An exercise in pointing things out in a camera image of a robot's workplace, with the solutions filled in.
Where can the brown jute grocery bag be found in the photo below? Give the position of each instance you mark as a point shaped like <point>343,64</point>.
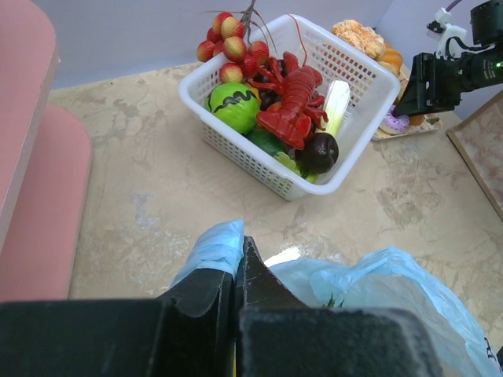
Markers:
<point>478,140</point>

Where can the green toy watermelon ball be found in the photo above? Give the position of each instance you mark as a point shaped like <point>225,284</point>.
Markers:
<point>235,104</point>

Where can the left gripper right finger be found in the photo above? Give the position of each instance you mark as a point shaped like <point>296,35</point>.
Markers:
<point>278,335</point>

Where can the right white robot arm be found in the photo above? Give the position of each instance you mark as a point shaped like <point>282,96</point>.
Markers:
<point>486,23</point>

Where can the red toy lobster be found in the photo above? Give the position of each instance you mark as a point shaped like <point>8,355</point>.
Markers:
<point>291,122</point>

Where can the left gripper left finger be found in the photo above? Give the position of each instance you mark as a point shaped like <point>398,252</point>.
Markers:
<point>184,332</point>

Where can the dark green toy vegetable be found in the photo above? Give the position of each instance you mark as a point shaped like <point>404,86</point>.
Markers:
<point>267,141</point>

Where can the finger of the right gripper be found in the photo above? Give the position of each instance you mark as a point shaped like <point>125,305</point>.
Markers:
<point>411,103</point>

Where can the white green toy leek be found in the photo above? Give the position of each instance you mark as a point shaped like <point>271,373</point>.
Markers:
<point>336,102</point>

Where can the red cherry sprig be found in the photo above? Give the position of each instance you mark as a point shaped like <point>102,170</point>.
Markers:
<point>244,40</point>

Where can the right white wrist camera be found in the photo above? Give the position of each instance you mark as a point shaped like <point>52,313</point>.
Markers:
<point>451,38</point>

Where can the dark toy grapes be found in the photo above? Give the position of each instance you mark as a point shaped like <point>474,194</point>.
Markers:
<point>319,154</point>

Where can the pink three-tier shelf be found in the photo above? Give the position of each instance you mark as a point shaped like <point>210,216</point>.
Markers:
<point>46,156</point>

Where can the blue plastic bag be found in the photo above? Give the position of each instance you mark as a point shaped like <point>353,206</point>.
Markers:
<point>388,278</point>

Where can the green toy leaf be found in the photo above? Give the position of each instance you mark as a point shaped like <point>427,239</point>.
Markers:
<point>292,165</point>

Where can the purple toy donut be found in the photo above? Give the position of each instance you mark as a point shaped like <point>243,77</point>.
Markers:
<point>394,125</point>

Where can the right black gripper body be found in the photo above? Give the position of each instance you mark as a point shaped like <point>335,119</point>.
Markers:
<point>439,83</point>

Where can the toy croissant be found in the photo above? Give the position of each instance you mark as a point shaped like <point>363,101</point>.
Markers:
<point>391,59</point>

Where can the white plastic basket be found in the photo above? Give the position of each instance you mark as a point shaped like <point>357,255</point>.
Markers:
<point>373,90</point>

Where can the floral serving tray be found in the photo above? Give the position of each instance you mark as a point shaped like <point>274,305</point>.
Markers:
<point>418,125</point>

